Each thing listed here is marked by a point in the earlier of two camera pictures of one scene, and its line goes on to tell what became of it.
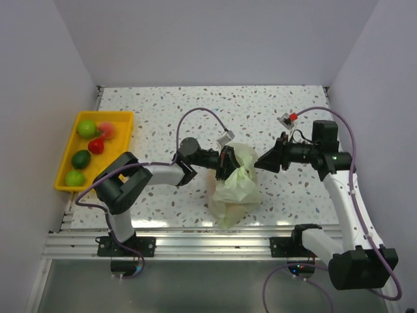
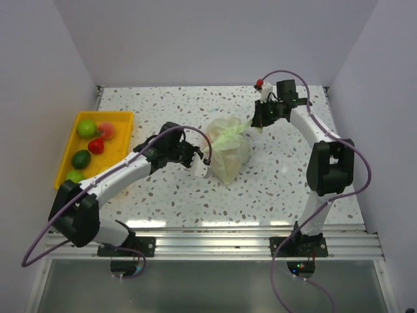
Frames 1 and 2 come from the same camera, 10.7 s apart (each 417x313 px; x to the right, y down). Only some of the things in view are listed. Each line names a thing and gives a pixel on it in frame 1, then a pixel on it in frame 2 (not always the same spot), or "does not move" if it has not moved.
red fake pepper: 96,145 does not move
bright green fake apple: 87,128 does not move
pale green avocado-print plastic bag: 232,199 to 229,148
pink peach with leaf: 107,130 does not move
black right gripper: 279,155 to 261,119
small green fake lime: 75,178 does not move
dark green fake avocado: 81,159 does not move
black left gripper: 227,163 to 191,150
